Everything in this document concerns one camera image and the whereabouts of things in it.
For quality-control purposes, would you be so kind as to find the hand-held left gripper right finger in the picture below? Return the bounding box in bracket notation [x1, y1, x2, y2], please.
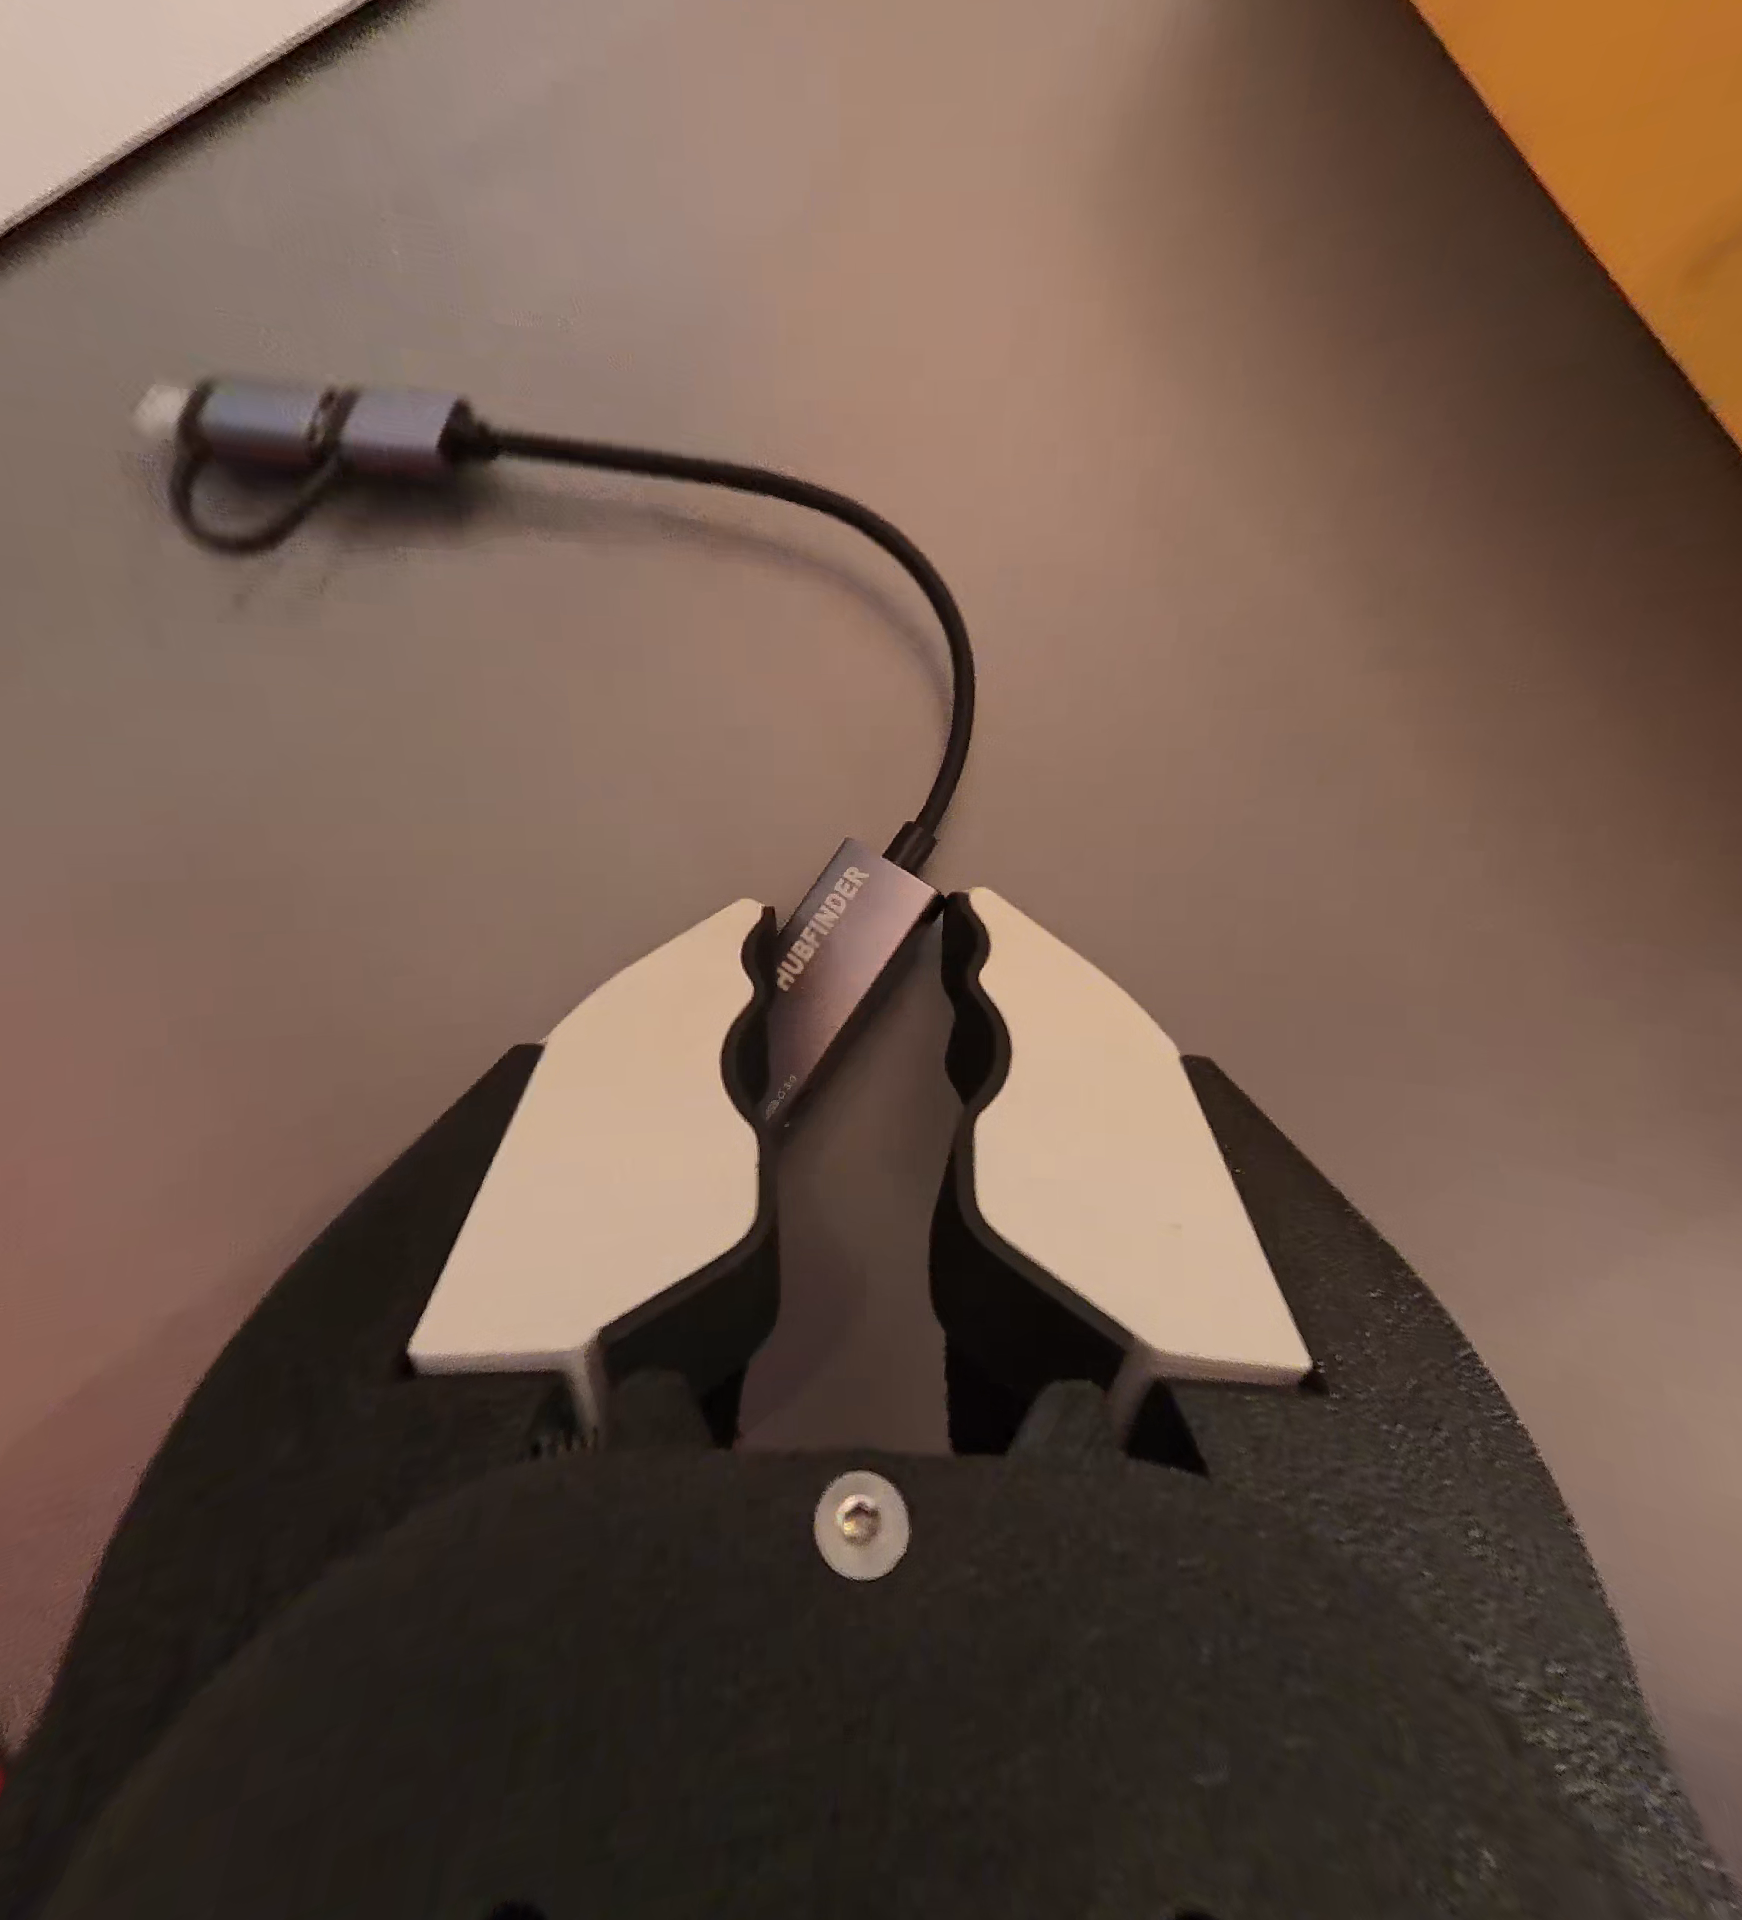
[931, 886, 1319, 1448]

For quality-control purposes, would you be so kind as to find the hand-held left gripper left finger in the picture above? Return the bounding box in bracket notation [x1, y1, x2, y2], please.
[406, 902, 787, 1448]

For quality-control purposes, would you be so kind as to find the grey usb hub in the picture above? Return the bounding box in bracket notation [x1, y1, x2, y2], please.
[133, 376, 978, 1129]

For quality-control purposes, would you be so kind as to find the yellow plastic bin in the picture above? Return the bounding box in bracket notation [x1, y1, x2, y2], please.
[1410, 0, 1742, 577]

